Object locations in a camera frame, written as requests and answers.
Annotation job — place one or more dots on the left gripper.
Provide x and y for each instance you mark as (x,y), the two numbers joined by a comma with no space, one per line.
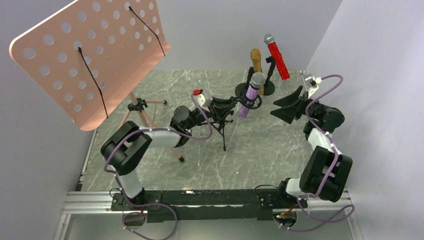
(215,108)

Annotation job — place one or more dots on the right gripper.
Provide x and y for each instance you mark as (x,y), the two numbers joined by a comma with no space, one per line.
(301,104)

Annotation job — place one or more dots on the black tripod shock mount stand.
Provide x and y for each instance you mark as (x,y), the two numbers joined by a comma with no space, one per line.
(221,128)

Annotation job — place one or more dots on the black round mic stand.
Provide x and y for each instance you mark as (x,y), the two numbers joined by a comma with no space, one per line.
(242,87)
(269,87)

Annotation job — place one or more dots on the purple glitter microphone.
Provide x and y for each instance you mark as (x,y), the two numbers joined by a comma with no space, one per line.
(251,94)

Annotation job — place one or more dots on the gold microphone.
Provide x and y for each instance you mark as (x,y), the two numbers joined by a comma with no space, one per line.
(256,61)

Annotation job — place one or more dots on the red glitter microphone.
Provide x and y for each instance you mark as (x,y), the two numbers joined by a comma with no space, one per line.
(269,40)

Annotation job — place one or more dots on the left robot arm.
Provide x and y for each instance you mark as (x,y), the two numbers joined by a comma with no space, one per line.
(124,150)

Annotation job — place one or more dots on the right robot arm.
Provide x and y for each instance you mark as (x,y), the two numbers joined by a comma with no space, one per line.
(327,170)

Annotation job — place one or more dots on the pink perforated music stand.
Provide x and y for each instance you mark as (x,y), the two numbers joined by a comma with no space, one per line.
(66,65)

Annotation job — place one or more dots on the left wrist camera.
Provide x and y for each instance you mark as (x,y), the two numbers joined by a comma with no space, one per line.
(203,98)

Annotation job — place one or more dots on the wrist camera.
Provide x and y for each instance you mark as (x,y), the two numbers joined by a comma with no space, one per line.
(203,98)
(312,83)

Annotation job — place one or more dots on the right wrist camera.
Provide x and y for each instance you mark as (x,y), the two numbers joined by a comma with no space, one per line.
(312,83)

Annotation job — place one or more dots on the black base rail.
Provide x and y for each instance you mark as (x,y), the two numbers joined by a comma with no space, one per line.
(225,204)

